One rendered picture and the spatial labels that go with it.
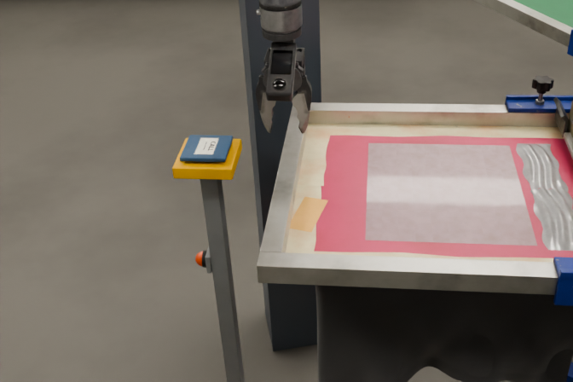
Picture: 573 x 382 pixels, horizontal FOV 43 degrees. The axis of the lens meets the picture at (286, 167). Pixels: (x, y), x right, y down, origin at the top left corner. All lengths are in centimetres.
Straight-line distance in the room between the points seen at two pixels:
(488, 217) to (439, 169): 18
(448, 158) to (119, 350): 140
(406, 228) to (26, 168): 251
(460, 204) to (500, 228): 10
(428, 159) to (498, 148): 16
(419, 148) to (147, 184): 190
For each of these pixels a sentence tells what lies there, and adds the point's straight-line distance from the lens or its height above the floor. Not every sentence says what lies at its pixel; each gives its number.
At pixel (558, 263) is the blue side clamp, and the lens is 124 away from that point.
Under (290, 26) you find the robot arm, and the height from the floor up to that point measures 130.
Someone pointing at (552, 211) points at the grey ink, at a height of 96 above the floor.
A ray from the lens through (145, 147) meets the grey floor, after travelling 357.
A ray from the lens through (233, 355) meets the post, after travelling 197.
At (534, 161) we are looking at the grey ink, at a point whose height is 96.
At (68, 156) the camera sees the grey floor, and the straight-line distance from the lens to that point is 361.
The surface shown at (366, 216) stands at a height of 96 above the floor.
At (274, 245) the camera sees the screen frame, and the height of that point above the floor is 99.
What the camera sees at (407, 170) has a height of 96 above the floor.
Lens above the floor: 177
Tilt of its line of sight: 33 degrees down
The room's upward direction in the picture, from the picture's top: 3 degrees counter-clockwise
